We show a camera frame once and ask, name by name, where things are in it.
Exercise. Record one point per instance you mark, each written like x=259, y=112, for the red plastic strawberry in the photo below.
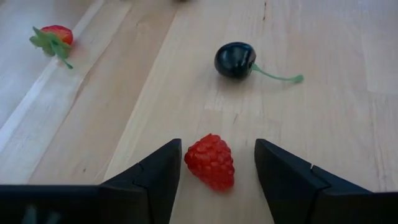
x=62, y=33

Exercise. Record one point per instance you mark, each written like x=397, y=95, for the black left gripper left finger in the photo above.
x=149, y=193

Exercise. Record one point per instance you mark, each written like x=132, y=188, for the black cherry green stem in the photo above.
x=234, y=60

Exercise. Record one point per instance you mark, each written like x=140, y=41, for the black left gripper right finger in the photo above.
x=289, y=193

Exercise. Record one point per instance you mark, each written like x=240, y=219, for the red fruits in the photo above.
x=211, y=161

